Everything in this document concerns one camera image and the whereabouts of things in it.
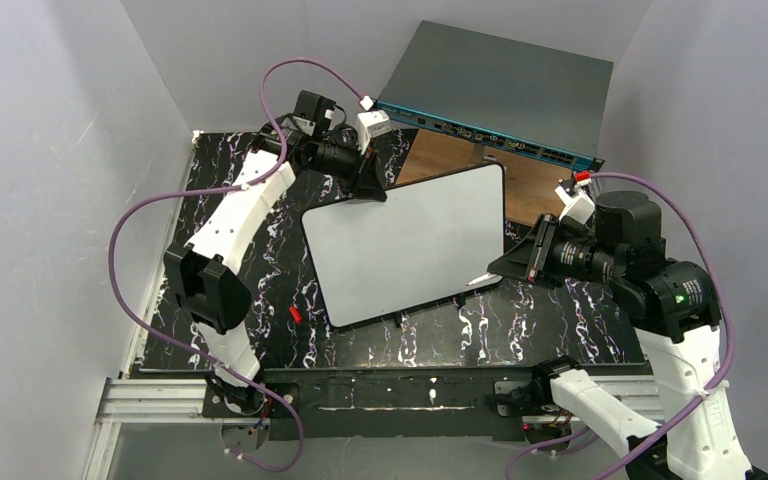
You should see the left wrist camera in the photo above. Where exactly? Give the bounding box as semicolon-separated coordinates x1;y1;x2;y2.
355;95;392;154

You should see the red marker cap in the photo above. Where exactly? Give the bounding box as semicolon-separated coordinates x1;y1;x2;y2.
289;306;303;325

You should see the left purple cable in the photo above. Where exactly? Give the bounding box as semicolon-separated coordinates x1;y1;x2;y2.
106;58;375;474

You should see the metal bracket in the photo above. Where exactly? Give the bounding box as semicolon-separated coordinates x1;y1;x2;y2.
470;143;498;165

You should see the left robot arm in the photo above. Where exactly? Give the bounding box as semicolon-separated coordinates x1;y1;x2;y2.
163;91;391;396

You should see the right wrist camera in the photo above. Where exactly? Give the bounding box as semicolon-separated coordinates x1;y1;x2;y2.
555;172;595;234

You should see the white whiteboard black frame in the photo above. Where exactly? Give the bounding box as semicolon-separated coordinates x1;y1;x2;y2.
301;163;505;328

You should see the blue network switch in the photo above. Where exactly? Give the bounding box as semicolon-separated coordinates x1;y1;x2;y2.
377;21;613;172

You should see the aluminium rail frame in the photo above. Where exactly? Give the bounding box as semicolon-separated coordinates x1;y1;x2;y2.
82;367;664;480

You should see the wooden board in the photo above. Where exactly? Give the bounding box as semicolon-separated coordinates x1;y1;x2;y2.
396;130;570;225

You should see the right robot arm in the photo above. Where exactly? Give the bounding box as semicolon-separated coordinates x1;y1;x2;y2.
488;191;765;479

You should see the white whiteboard marker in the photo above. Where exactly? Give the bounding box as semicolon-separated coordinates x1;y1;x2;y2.
467;273;501;287

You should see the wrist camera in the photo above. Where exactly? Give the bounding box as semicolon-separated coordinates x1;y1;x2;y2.
555;172;595;234
355;95;392;154

